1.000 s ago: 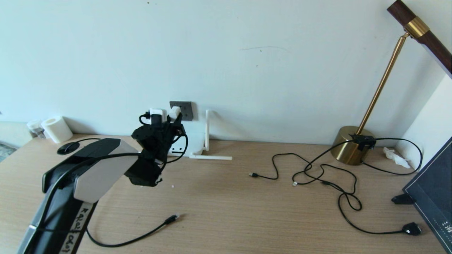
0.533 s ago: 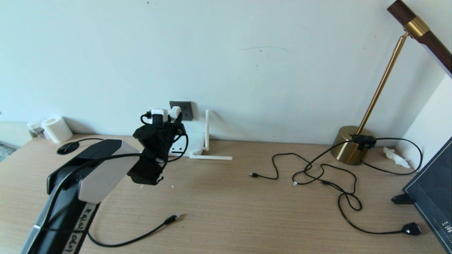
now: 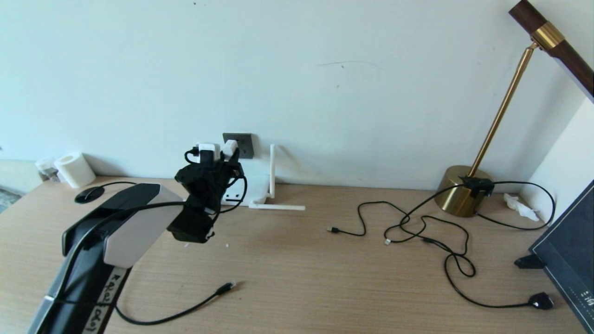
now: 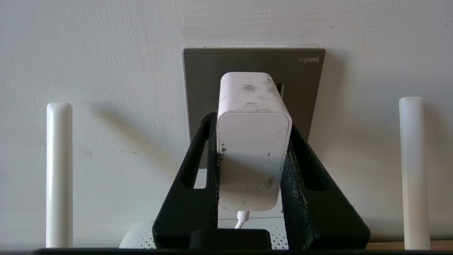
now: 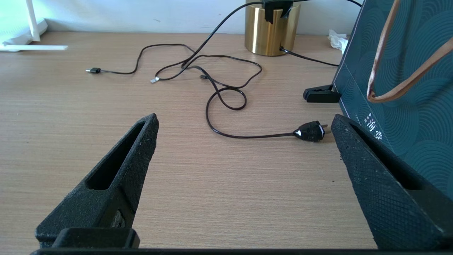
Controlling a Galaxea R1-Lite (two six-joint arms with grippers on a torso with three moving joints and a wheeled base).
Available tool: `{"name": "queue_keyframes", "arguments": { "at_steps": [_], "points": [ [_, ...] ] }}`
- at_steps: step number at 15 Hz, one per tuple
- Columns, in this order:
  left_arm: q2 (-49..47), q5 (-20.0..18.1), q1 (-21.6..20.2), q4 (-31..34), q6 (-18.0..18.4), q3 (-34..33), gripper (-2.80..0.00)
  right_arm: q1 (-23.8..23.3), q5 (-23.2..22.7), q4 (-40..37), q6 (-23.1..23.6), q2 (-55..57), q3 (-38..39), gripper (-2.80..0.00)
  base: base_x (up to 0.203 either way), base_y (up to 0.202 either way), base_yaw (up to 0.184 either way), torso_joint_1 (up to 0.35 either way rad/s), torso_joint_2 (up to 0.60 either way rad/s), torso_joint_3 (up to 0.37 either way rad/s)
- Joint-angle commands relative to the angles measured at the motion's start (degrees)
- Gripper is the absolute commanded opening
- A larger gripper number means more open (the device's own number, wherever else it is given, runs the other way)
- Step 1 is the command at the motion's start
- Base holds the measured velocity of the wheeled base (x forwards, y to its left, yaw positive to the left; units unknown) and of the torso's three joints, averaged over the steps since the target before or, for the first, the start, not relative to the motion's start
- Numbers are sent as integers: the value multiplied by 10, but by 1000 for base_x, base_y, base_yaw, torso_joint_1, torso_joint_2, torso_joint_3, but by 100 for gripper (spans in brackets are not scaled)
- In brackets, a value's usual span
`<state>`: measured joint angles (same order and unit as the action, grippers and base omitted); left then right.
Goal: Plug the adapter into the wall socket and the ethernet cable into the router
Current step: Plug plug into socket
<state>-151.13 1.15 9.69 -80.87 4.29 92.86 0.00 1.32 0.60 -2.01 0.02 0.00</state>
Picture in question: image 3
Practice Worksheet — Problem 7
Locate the white router with antennas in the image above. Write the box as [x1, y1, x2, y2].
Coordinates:
[222, 144, 307, 212]

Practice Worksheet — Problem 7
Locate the black USB cable white tip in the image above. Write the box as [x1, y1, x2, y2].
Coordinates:
[327, 201, 426, 245]

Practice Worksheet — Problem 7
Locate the black desk cable grommet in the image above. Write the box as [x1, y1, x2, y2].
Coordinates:
[74, 186, 105, 204]

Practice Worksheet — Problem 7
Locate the dark framed board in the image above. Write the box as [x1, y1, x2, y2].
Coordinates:
[529, 179, 594, 334]

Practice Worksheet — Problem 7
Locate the grey wall socket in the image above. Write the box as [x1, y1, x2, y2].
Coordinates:
[223, 133, 255, 160]

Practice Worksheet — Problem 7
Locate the crumpled white tissue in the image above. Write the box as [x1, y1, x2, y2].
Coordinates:
[503, 193, 540, 223]

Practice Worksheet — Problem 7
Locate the brass desk lamp wooden head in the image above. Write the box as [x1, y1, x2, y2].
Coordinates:
[433, 0, 594, 218]

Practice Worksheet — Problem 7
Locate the black lamp cord with plug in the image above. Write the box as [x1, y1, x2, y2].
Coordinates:
[383, 184, 555, 310]

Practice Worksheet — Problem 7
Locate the black board stand foot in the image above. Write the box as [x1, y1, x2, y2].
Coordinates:
[514, 254, 546, 270]

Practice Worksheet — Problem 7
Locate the short black lamp cable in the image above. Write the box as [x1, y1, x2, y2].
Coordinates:
[473, 181, 556, 231]

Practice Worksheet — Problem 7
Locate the black box on lamp base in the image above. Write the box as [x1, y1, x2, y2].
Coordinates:
[458, 176, 495, 199]

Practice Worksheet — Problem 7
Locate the small clear jar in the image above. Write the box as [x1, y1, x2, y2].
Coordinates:
[36, 158, 61, 183]

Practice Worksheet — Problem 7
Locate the white toilet paper roll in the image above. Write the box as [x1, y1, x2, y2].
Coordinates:
[54, 152, 97, 189]

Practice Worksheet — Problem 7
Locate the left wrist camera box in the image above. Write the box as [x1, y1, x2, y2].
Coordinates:
[194, 142, 221, 164]

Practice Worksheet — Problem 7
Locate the black ethernet cable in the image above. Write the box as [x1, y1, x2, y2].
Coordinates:
[90, 181, 238, 325]

